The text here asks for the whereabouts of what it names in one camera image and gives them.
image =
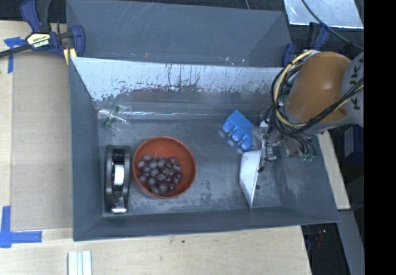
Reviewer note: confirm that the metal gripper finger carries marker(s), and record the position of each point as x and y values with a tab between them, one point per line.
264	156
272	152

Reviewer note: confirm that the white plastic tub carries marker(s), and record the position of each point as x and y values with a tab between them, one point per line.
249	174

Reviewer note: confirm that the blue toy block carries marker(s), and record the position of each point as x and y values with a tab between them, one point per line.
238	128

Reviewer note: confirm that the purple grape bunch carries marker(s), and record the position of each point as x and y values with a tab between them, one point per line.
159	174

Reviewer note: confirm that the orange bowl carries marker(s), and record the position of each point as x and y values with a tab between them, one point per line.
145	146

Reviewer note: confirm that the grey metal bin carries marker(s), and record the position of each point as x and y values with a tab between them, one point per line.
198	32

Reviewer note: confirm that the black tape dispenser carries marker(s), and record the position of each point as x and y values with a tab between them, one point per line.
117	174

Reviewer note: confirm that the clear plastic packet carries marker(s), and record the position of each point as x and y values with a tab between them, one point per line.
113	117

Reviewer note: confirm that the pale flat board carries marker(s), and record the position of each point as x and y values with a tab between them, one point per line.
40	143

